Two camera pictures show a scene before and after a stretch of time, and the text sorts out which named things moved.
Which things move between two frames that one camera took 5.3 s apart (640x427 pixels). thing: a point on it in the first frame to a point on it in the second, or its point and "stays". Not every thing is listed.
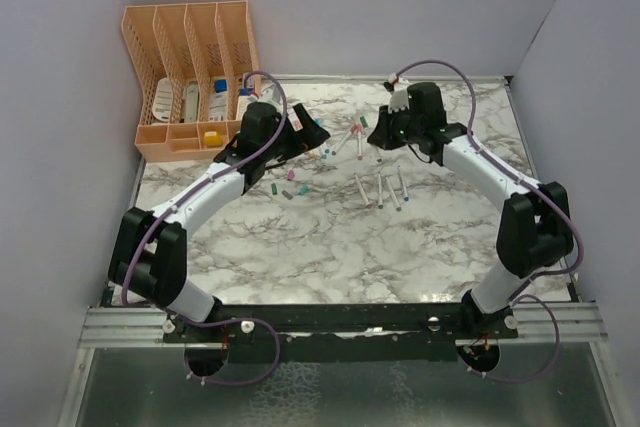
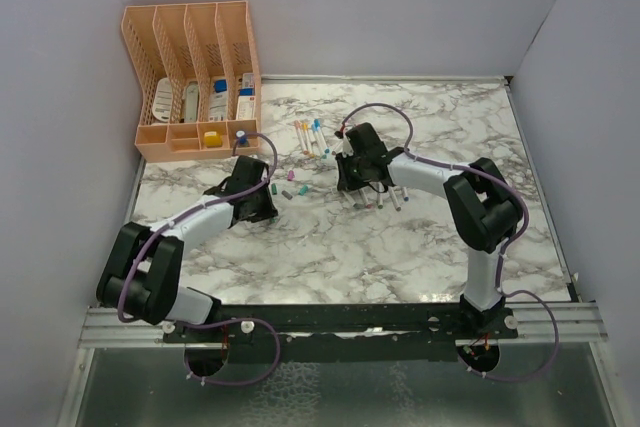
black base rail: [344, 332] stays
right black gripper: [381, 134] to [345, 183]
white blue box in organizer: [218, 104] stays
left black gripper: [306, 138] to [267, 212]
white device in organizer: [191, 102] stays
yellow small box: [212, 139] stays
